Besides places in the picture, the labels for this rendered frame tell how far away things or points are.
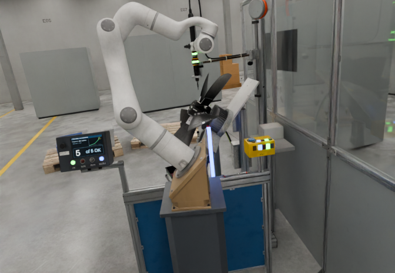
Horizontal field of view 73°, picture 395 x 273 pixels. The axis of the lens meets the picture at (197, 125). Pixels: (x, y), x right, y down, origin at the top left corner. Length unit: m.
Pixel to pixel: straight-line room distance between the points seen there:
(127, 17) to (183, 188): 0.82
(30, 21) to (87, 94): 6.27
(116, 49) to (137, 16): 0.20
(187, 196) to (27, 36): 13.56
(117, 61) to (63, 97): 7.84
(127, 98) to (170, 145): 0.28
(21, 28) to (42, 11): 1.16
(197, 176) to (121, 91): 0.50
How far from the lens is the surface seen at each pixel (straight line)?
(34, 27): 14.39
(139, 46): 7.32
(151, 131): 1.23
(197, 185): 1.22
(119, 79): 1.25
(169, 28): 1.34
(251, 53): 2.23
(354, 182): 1.66
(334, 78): 1.65
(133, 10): 1.35
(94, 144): 1.54
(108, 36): 1.25
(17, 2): 14.63
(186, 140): 1.91
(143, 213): 1.76
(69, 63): 8.95
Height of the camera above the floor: 1.65
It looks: 17 degrees down
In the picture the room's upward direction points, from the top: 6 degrees counter-clockwise
